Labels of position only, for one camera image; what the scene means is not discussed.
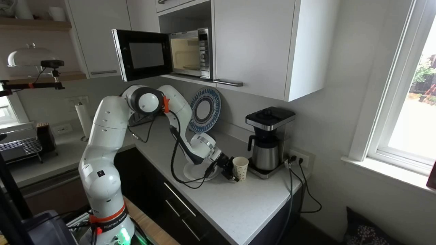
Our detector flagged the patterned paper cup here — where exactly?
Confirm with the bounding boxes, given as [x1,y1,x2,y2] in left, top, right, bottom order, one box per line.
[231,157,249,181]

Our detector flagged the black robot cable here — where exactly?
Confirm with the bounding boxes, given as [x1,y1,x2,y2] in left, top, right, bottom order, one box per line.
[126,111,219,191]

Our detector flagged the outlet beside coffee maker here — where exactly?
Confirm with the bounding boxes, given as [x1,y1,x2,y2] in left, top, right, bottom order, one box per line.
[284,150,313,170]

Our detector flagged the black steel coffee maker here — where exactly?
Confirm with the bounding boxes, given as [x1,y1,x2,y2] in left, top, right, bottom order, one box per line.
[245,106,295,179]

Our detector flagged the stainless steel microwave oven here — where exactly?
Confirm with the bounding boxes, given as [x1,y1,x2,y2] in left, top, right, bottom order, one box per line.
[111,28,212,82]

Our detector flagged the coffee maker power cords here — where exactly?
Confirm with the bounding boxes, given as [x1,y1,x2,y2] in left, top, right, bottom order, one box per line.
[276,155,324,245]

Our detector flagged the white upper cabinet right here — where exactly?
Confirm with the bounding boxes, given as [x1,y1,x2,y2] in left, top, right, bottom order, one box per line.
[154,0,340,102]

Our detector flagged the dark lower kitchen cabinet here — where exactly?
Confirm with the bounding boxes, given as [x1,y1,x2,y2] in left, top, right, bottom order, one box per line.
[115,149,303,245]

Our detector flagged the white upper cabinet left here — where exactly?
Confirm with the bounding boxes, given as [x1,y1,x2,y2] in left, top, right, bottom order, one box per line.
[65,0,159,78]

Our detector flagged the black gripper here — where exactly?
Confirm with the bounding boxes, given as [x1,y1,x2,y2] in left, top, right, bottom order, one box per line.
[212,154,234,180]

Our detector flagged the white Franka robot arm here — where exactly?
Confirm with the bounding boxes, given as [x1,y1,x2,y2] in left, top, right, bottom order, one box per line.
[77,85,235,245]

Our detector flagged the camera on tripod arm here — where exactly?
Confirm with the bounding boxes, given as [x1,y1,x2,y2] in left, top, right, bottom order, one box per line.
[0,60,64,97]

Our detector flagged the white round plate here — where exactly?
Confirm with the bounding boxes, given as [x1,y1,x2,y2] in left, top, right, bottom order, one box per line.
[182,162,218,181]

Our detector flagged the blue patterned decorative plate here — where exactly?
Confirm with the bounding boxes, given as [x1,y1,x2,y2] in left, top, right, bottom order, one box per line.
[189,87,222,134]

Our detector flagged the bright window with frame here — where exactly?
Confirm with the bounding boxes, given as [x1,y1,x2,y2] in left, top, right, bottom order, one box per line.
[343,0,436,192]

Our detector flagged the glass cake dome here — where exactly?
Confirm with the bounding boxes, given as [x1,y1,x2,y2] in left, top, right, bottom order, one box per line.
[6,44,54,77]

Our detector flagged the white cabinet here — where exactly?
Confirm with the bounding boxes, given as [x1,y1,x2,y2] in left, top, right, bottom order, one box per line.
[154,0,340,102]
[65,0,159,78]

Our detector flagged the dark floral sofa cushion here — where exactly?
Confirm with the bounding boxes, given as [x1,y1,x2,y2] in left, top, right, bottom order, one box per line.
[342,207,402,245]

